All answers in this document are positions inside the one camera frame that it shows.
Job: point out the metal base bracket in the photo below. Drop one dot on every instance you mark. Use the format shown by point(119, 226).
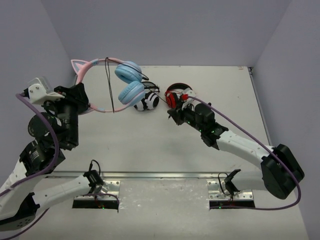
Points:
point(110, 191)
point(215, 193)

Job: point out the red black headphones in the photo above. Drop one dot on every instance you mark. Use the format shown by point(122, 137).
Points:
point(172, 94)

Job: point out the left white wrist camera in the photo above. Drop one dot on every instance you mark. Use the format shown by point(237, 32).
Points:
point(39, 90)

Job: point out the right metal base bracket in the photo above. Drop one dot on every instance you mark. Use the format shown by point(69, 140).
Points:
point(215, 193)

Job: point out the pink blue cat-ear headphones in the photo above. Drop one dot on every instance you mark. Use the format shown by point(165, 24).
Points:
point(128, 74)

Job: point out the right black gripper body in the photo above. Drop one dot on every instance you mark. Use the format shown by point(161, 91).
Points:
point(186, 116)

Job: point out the left metal base bracket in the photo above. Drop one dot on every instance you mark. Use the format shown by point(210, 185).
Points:
point(110, 191)

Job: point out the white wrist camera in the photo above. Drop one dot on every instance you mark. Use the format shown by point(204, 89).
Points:
point(187, 97)
point(39, 90)

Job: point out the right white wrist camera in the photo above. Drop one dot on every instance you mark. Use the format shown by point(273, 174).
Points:
point(187, 97)

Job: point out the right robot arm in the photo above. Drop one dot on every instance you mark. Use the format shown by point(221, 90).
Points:
point(280, 169)

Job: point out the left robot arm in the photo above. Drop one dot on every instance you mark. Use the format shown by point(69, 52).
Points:
point(54, 130)

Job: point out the white black headphones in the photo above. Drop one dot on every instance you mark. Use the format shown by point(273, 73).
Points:
point(151, 99)

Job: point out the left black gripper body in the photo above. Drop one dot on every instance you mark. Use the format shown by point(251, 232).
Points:
point(75, 95)

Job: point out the metal table edge rail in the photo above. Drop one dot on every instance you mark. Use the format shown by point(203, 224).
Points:
point(138, 175)

